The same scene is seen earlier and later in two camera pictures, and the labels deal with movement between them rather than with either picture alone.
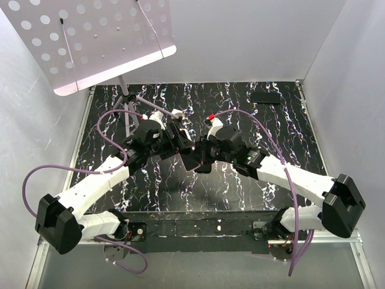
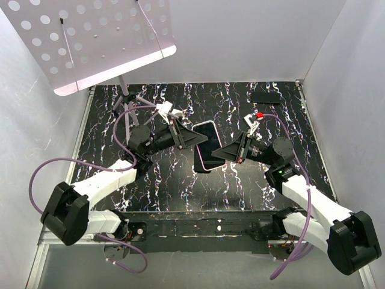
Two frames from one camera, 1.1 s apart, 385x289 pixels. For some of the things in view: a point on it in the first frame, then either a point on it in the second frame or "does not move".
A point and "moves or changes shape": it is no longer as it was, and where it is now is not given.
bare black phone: x=263 y=97 does not move
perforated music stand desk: x=77 y=43 does not move
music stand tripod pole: x=127 y=99 does not move
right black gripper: x=204 y=145 → x=236 y=150
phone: x=190 y=161 moves or changes shape
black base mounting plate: x=200 y=232 does not move
